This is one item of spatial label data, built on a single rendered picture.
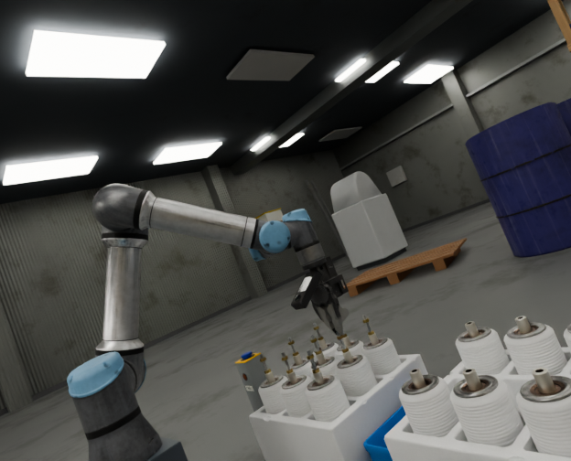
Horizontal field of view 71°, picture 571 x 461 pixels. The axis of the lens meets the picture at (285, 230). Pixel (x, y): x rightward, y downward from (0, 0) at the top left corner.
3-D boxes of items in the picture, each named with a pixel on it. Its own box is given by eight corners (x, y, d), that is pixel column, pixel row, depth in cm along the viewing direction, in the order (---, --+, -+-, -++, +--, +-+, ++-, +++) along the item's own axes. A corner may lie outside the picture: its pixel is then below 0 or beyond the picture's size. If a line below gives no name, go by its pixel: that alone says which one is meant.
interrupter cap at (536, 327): (539, 338, 79) (537, 336, 79) (501, 341, 85) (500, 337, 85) (552, 323, 84) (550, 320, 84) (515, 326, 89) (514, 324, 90)
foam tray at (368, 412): (360, 505, 90) (330, 429, 92) (269, 472, 121) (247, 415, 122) (445, 412, 115) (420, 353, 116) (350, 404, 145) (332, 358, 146)
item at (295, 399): (340, 434, 112) (316, 372, 113) (324, 455, 104) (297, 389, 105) (314, 434, 118) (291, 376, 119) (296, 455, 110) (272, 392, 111)
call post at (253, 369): (279, 453, 131) (244, 363, 133) (267, 449, 136) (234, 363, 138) (295, 440, 135) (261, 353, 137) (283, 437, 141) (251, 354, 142)
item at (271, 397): (315, 430, 120) (292, 373, 121) (295, 449, 113) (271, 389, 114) (293, 429, 127) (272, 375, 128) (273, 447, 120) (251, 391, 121)
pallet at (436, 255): (473, 246, 390) (469, 236, 390) (457, 266, 324) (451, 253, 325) (370, 278, 457) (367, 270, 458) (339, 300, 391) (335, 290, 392)
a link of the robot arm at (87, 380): (74, 441, 81) (52, 378, 82) (95, 418, 95) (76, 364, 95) (133, 414, 84) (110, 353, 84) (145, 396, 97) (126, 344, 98)
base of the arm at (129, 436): (102, 490, 77) (84, 441, 78) (84, 477, 88) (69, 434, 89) (172, 444, 87) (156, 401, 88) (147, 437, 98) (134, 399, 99)
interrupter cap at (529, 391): (568, 406, 55) (565, 402, 55) (513, 402, 61) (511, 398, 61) (584, 380, 60) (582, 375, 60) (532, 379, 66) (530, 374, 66)
